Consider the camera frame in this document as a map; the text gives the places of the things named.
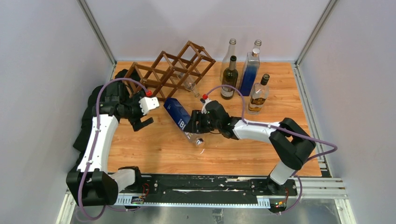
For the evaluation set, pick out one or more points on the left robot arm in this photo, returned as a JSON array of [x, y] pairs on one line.
[[89, 181]]

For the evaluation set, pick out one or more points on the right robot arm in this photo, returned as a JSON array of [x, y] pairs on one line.
[[291, 143]]

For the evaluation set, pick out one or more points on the blue bottle with BLUE text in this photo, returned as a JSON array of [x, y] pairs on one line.
[[181, 118]]

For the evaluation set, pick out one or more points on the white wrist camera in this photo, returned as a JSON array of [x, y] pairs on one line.
[[204, 103], [147, 104]]

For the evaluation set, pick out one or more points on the dark green wine bottle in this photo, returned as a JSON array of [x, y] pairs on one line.
[[230, 76]]

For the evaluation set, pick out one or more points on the clear bottle with black label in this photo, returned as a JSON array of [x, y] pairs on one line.
[[226, 59]]

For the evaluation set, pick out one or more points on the black cloth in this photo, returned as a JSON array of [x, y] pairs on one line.
[[82, 139]]

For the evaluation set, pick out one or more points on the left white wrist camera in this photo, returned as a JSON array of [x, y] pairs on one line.
[[147, 104]]

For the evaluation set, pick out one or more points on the small clear bottle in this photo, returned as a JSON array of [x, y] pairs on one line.
[[189, 84]]

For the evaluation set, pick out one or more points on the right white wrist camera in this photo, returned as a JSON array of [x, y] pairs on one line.
[[204, 103]]

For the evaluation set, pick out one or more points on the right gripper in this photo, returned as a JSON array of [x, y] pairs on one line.
[[191, 127]]

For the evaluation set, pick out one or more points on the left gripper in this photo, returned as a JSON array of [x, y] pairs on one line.
[[136, 122]]

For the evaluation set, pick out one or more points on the clear tall wine bottle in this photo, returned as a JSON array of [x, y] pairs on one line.
[[257, 44]]

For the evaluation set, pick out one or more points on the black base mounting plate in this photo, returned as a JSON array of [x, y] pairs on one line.
[[205, 190]]

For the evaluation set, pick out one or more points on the brown wooden wine rack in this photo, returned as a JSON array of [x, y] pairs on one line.
[[161, 76]]

